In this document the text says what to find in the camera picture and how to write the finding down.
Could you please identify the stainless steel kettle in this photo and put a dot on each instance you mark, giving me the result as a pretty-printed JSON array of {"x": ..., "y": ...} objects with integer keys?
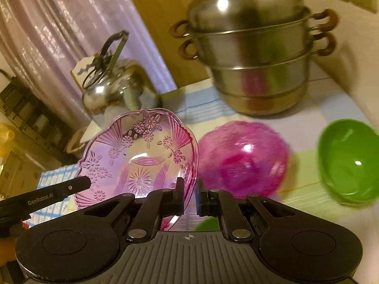
[{"x": 119, "y": 85}]

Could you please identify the pastel checked tablecloth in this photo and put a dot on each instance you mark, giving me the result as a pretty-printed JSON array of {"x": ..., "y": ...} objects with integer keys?
[{"x": 288, "y": 245}]

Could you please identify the lilac curtain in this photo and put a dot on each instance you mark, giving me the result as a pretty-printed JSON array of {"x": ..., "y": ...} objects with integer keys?
[{"x": 42, "y": 41}]

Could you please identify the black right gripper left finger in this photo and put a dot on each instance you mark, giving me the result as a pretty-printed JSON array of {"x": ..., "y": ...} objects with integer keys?
[{"x": 155, "y": 207}]

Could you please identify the wooden door panel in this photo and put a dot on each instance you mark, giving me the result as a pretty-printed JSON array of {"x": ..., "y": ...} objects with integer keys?
[{"x": 159, "y": 16}]

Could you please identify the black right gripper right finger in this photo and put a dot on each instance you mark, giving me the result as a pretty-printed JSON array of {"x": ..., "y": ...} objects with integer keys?
[{"x": 223, "y": 206}]

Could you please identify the magenta glass bowl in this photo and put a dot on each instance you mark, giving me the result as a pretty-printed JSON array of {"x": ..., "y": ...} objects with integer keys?
[{"x": 243, "y": 158}]

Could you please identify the clear pink floral glass plate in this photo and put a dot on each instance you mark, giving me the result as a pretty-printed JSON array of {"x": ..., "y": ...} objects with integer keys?
[{"x": 139, "y": 152}]

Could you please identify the left hand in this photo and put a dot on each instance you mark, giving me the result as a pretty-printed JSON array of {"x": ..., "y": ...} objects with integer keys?
[{"x": 7, "y": 250}]

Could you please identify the stainless steel steamer pot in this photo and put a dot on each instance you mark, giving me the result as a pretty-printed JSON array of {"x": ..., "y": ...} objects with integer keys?
[{"x": 257, "y": 52}]

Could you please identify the dark shelf unit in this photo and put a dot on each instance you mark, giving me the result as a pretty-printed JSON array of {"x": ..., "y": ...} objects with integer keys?
[{"x": 34, "y": 119}]

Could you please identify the green plastic bowl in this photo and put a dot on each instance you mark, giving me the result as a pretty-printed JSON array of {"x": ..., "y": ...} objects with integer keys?
[{"x": 348, "y": 161}]

